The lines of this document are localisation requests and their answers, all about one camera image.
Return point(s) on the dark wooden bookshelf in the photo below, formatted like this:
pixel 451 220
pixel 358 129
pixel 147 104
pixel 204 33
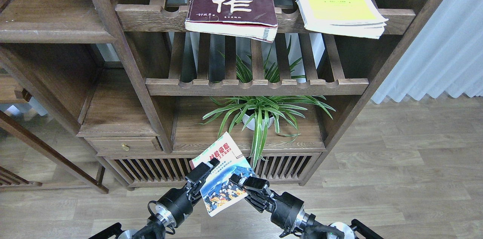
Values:
pixel 112 72

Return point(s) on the white pleated curtain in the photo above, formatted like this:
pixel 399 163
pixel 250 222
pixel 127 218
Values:
pixel 446 57

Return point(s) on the dark wooden chair frame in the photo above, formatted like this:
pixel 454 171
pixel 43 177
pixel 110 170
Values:
pixel 15 129

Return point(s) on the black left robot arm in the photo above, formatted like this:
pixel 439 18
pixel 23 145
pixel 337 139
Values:
pixel 153 230

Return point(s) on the green spider plant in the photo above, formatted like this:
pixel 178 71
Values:
pixel 284 109

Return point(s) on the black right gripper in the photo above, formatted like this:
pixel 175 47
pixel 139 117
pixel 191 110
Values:
pixel 287 211

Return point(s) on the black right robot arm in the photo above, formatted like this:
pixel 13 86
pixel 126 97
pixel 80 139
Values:
pixel 337 230

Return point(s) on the maroon book white characters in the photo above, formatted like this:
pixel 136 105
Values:
pixel 254 19

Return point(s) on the white plant pot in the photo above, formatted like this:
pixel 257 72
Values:
pixel 266 122

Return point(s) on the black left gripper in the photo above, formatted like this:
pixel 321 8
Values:
pixel 177 204

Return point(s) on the green cover picture book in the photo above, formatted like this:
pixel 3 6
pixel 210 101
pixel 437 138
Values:
pixel 218 193

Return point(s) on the yellow green cover book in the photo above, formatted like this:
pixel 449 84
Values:
pixel 355 18

